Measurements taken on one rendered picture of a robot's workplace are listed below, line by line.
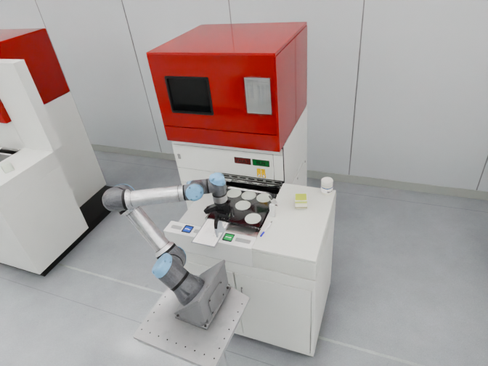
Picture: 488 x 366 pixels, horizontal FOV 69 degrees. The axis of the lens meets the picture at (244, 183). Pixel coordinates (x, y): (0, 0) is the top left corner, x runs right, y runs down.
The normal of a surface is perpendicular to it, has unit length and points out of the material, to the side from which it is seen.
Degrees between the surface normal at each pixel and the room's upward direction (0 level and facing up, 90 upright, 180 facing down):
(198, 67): 90
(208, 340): 0
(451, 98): 90
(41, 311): 0
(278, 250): 0
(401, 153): 90
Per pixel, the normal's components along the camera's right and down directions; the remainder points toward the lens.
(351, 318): -0.10, -0.82
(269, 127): -0.35, 0.57
